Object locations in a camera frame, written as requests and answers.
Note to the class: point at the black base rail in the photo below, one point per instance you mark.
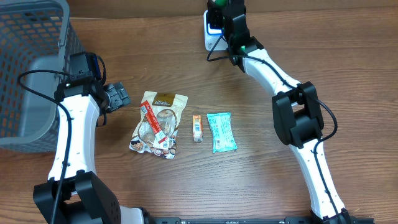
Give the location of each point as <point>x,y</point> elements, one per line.
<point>286,220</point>

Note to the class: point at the teal snack packet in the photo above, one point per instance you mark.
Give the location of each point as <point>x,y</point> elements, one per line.
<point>220,125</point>

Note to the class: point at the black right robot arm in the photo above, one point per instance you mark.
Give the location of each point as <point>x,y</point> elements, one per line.
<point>296,109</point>

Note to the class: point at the green lid jar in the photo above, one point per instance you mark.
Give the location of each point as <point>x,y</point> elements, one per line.
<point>221,3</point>

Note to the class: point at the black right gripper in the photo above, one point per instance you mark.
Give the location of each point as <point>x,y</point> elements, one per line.
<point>216,8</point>

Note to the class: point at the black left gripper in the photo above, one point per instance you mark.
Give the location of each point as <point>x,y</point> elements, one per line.
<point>117,96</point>

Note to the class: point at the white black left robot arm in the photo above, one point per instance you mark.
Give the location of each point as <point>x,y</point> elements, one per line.
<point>73,192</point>

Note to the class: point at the grey plastic mesh basket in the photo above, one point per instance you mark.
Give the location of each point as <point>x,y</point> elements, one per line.
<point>37,41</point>

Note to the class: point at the red white snack packet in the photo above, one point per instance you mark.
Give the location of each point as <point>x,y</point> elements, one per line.
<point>158,128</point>

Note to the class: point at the orange juice carton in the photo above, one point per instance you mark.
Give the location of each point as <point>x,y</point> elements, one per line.
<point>197,128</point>

